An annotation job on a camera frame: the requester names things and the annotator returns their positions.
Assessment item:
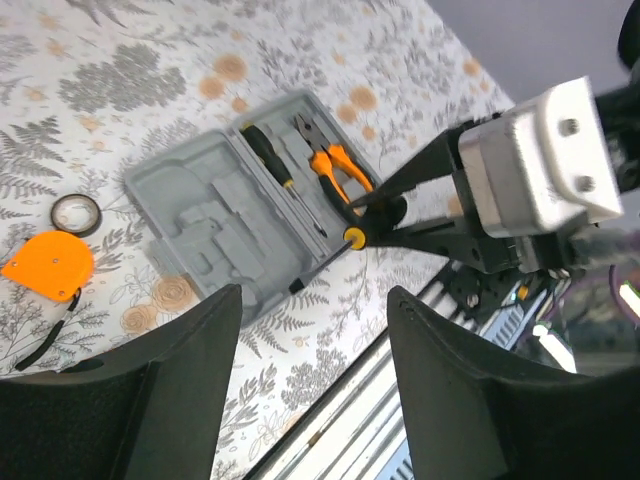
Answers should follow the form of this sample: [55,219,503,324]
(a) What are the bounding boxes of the orange tape measure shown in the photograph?
[0,230,96,372]

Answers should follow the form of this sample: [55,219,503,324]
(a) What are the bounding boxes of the long yellow black screwdriver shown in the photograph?
[240,124,327,238]

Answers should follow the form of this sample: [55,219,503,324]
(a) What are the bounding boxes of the black tape roll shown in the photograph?
[50,193,103,238]

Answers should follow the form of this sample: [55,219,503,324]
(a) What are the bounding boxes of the short yellow black screwdriver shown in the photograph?
[288,197,407,295]

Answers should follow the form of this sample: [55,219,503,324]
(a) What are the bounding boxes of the orange black pliers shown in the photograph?
[294,113,374,218]

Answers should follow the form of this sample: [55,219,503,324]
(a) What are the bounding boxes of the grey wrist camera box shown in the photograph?
[458,77,623,238]

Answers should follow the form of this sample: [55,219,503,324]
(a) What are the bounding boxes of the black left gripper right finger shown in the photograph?
[387,286,639,480]

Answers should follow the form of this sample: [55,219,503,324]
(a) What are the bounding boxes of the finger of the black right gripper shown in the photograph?
[350,130,462,207]
[389,219,477,255]

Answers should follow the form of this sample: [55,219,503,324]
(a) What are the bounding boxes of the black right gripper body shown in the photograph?
[449,79,640,274]

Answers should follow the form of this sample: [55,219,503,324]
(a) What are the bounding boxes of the grey plastic tool case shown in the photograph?
[124,90,380,325]

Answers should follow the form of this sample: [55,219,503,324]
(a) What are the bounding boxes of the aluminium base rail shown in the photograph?
[244,259,566,480]

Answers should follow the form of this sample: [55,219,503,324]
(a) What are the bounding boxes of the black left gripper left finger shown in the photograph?
[1,285,242,479]

